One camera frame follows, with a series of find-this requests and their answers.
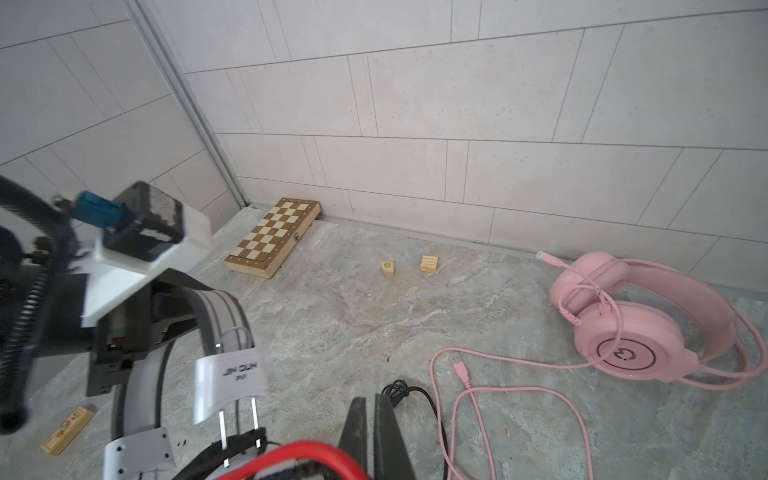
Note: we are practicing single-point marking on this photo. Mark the white black headphones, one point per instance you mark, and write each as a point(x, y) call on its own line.
point(217, 348)

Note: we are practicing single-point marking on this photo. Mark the wooden domino block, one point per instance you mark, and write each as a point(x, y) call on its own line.
point(65, 433)

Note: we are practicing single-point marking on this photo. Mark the ridged wooden block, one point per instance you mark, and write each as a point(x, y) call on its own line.
point(429, 264)

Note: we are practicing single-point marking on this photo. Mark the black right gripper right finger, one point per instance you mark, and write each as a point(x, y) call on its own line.
point(391, 459)

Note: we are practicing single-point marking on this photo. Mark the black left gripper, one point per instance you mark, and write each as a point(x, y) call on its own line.
point(148, 319)

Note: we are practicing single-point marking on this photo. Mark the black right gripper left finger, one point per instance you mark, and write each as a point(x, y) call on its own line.
point(353, 440)

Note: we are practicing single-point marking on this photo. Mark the wooden block green mark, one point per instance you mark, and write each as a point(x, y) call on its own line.
point(387, 268)

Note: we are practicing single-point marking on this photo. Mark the pink headphones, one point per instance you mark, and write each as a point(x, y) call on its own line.
point(639, 342)

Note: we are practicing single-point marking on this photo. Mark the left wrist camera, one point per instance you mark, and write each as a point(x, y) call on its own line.
point(141, 233)

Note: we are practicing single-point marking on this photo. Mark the left metal corner post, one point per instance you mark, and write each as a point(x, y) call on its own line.
point(149, 31)

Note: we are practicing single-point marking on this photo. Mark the wooden chess board box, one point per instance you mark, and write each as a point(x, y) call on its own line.
point(265, 248)

